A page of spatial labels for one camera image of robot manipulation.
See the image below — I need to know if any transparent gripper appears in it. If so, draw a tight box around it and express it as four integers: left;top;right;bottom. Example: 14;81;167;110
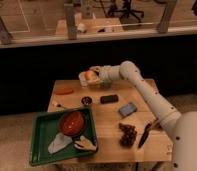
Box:
79;67;101;87

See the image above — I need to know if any red yellow apple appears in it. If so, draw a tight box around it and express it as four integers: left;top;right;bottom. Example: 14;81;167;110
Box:
84;70;97;81

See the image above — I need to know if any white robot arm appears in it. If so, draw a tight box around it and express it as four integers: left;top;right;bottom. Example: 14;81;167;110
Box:
78;61;197;171

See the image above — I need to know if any blue cup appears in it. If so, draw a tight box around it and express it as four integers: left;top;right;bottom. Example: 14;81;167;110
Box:
103;80;112;89

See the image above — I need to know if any white paper cup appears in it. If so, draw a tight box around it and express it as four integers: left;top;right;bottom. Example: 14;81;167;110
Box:
78;72;89;88

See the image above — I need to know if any black rectangular block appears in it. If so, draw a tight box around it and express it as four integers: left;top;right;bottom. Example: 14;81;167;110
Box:
100;95;119;104

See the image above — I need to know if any orange flat lid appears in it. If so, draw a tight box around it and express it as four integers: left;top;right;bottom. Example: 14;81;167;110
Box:
54;88;73;95

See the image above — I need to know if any blue sponge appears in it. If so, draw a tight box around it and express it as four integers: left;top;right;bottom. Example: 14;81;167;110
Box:
118;102;137;117

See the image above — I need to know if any red bowl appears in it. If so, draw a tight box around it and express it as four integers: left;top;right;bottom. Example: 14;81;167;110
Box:
59;111;86;137

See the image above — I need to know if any wooden background table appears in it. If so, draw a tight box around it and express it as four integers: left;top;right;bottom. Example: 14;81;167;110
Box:
56;18;124;36

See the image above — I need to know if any dark grape bunch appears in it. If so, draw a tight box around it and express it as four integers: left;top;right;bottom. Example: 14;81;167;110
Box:
119;123;137;147

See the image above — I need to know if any beige toy hand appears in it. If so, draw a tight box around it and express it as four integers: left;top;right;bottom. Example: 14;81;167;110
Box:
74;136;97;151

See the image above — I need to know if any green plastic tray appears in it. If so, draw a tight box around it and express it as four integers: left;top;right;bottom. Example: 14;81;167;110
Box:
29;107;98;166

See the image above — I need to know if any white cloth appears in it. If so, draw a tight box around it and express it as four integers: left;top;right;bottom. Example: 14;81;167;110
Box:
48;133;72;154

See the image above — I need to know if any black office chair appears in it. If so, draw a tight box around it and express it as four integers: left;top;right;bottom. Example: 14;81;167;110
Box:
107;0;144;23

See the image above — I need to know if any black handled knife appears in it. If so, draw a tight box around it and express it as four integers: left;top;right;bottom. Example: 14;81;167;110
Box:
138;119;158;149

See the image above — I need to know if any middle grey post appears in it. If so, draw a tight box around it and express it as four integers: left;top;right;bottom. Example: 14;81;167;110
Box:
64;3;77;40

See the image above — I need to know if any grey post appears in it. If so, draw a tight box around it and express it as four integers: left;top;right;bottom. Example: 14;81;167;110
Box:
0;16;12;45
157;0;177;34
64;3;77;40

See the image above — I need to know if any right grey post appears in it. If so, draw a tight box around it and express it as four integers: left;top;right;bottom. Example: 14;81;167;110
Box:
157;0;177;34

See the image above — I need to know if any left grey post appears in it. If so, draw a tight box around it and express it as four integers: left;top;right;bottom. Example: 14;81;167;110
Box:
0;16;12;45

